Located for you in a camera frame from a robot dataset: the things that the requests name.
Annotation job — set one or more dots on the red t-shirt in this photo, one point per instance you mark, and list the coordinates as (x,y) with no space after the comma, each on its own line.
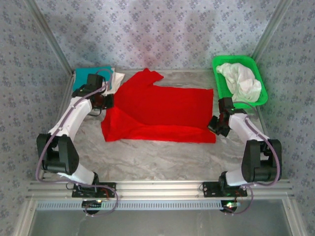
(160,110)

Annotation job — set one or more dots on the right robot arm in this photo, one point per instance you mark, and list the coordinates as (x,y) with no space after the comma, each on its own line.
(246,127)

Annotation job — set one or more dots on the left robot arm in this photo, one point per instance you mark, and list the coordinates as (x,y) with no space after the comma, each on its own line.
(71,115)

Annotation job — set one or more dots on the folded white t-shirt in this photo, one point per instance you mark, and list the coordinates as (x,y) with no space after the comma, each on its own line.
(118,78)

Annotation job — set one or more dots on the folded teal t-shirt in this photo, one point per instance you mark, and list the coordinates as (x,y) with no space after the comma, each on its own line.
(80,75)

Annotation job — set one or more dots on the crumpled white t-shirt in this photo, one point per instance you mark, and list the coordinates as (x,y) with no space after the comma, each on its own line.
(241,78)

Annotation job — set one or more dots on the green plastic basket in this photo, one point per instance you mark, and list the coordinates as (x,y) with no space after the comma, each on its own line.
(217,73)

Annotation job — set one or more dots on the small circuit board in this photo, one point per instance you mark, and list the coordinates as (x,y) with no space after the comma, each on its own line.
(92,204)
(230,205)

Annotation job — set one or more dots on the aluminium side rail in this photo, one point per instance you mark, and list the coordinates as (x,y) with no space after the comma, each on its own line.
(295,216)
(62,108)

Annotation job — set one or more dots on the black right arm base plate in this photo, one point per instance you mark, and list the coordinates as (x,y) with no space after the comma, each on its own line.
(211,189)

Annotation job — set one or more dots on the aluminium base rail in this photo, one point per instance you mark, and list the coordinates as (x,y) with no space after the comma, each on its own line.
(157,190)

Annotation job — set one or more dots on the aluminium frame post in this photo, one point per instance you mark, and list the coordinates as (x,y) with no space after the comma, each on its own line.
(49,34)
(269,29)

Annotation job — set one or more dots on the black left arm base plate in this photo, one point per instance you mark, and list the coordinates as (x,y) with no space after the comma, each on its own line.
(108,189)

